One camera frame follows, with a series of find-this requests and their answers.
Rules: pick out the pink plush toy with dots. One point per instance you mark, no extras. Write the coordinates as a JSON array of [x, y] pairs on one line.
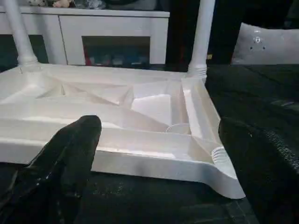
[[63, 3]]

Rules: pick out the white glass-door cabinet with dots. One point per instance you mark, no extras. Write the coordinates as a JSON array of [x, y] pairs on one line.
[[112, 28]]

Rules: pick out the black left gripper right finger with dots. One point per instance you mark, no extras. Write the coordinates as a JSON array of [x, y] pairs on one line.
[[266, 172]]

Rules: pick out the white plastic table top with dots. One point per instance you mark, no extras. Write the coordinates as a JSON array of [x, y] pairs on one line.
[[117, 112]]

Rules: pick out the white plastic table leg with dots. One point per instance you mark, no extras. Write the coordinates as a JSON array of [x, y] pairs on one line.
[[202, 37], [18, 32]]

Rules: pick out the black table mat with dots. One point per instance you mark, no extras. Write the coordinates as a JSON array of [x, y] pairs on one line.
[[247, 102]]

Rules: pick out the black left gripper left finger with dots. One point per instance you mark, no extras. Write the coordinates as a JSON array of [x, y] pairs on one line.
[[51, 177]]

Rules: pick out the light grey cushion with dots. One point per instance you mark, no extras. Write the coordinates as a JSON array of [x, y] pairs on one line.
[[266, 44]]

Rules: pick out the black tall cabinet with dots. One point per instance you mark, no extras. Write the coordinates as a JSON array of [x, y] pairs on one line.
[[224, 23]]

